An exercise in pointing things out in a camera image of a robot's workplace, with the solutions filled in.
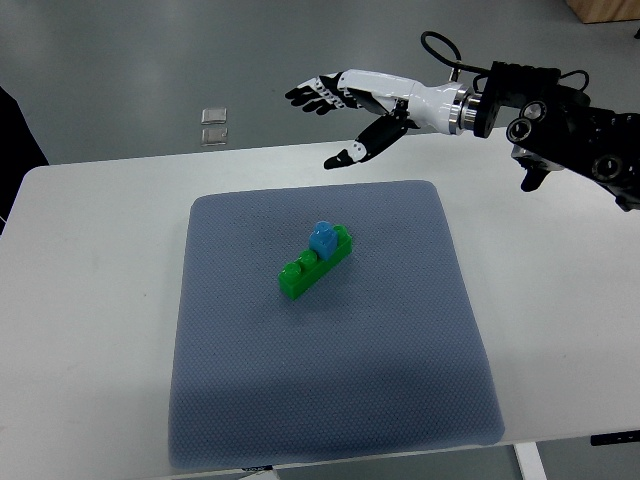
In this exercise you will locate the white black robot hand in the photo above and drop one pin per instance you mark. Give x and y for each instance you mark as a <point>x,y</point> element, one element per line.
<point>400,104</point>

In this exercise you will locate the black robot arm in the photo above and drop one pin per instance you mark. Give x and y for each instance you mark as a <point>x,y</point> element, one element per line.
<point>557,128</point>

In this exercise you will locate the wooden box corner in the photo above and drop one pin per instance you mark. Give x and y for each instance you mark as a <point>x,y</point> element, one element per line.
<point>603,11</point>

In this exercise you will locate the blue-grey mesh mat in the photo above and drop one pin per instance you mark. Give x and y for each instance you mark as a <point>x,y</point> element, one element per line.
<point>380,355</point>

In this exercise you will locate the long green block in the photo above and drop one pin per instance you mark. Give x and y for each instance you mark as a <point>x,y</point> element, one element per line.
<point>296,277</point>

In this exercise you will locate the small blue block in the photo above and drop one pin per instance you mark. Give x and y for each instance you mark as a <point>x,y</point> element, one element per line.
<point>323,240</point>

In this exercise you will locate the dark object at left edge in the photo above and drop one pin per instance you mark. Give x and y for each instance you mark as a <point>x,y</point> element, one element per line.
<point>20,153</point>

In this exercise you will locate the upper metal floor plate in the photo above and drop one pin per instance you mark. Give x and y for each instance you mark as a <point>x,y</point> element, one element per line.
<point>214,115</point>

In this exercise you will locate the black table control panel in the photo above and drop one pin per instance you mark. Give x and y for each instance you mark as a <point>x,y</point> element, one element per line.
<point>615,438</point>

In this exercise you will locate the white table leg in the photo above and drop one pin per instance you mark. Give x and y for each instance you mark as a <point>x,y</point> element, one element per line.
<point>529,461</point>

